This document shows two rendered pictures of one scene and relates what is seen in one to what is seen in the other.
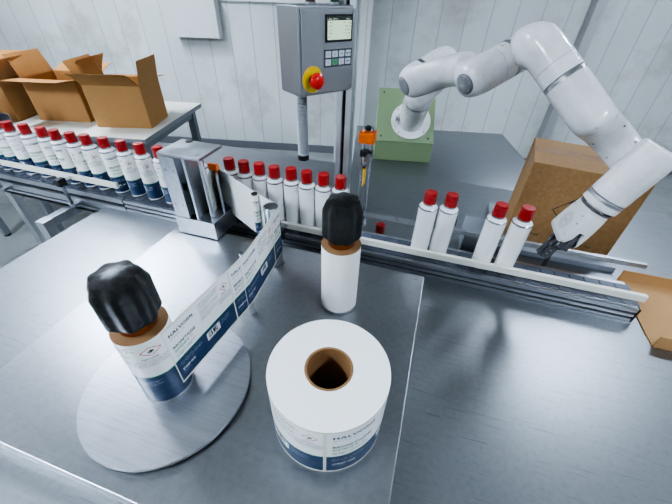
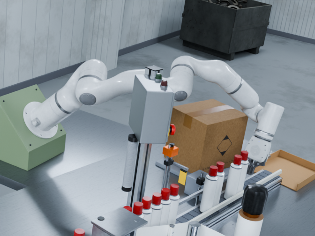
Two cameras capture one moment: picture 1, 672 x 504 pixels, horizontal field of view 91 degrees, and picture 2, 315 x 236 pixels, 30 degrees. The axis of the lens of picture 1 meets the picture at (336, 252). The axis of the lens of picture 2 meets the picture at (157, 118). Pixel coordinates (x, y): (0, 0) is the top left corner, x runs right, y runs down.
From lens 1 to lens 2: 1.94 m
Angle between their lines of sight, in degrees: 61
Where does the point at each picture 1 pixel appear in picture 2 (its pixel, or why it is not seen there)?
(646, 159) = (277, 112)
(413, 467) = not seen: outside the picture
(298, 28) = (171, 103)
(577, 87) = (246, 89)
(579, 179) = (225, 125)
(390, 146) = (39, 151)
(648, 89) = (29, 7)
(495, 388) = not seen: outside the picture
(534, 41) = (223, 71)
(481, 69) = (189, 86)
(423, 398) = not seen: outside the picture
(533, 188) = (208, 140)
